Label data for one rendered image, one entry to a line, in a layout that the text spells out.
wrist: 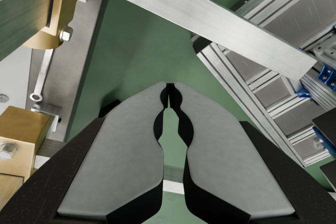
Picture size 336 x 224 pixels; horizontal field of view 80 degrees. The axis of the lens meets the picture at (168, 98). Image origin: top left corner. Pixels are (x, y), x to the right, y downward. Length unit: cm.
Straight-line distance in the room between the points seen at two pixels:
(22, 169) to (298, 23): 100
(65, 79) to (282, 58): 32
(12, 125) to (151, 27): 85
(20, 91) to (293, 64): 51
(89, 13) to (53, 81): 14
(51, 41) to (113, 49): 90
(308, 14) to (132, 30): 76
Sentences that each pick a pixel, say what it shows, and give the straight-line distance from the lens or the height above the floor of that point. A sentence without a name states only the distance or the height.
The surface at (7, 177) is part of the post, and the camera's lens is 35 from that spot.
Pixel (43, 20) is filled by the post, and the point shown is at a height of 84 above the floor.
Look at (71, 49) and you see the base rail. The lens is 36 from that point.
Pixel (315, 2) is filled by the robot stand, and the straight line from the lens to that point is 104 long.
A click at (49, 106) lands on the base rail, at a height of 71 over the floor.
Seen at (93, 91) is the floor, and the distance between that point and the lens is 127.
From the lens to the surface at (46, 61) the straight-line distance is 37.
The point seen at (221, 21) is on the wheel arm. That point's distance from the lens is 20.
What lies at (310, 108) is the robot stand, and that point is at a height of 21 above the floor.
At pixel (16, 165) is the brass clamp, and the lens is 33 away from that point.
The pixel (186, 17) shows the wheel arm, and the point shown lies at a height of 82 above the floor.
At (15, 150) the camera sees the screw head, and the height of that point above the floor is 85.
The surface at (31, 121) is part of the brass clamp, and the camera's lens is 31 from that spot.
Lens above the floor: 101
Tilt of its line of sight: 53 degrees down
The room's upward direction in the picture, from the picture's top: 172 degrees clockwise
